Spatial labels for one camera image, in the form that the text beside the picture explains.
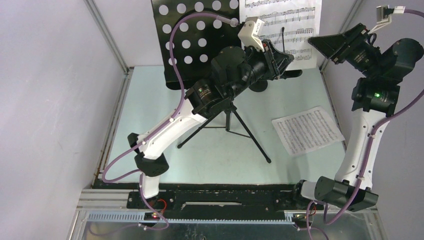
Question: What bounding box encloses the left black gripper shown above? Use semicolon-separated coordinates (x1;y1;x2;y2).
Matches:
227;39;295;99

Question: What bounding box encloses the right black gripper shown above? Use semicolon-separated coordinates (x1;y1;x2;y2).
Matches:
308;22;381;79

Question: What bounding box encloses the sheet music page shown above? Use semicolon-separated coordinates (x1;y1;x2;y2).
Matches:
239;0;323;70
271;106;345;156

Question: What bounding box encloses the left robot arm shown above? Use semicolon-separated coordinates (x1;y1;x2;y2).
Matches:
127;39;303;208

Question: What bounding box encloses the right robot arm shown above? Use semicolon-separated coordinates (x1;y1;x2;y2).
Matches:
290;23;424;212

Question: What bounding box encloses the right black microphone stand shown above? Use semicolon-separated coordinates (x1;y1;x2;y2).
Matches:
248;80;268;93

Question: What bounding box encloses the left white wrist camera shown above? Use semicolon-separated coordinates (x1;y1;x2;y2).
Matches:
237;16;265;52

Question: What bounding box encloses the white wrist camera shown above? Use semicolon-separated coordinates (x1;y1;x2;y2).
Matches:
368;5;406;34
237;16;265;52

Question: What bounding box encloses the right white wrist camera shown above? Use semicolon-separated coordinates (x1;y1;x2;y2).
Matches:
368;5;406;34

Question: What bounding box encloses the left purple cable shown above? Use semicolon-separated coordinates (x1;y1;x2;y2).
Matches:
101;11;239;229

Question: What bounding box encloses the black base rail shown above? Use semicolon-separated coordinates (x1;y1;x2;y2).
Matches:
147;183;309;222

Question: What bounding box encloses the aluminium frame rail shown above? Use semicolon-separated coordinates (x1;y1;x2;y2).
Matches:
68;183;386;240

